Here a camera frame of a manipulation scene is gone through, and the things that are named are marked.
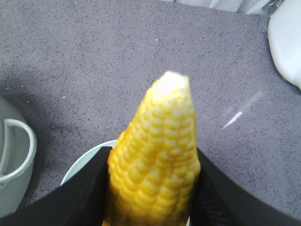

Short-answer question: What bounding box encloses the white pleated curtain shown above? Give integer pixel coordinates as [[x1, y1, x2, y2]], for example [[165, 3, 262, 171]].
[[166, 0, 269, 16]]

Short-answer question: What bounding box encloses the light green plate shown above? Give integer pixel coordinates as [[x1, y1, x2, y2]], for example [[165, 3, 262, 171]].
[[60, 139, 191, 226]]

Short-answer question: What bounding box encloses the white soy milk blender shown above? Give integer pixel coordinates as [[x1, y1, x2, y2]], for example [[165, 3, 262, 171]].
[[262, 0, 301, 89]]

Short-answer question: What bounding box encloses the corn cob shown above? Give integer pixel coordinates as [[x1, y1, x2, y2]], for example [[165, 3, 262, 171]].
[[103, 71, 201, 226]]

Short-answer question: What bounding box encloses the green electric cooking pot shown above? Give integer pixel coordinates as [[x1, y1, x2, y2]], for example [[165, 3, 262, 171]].
[[0, 97, 37, 217]]

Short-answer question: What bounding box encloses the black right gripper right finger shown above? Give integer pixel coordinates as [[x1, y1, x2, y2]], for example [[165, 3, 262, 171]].
[[190, 150, 301, 226]]

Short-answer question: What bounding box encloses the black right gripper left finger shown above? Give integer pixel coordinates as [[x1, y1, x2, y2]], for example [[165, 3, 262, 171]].
[[0, 146, 111, 226]]

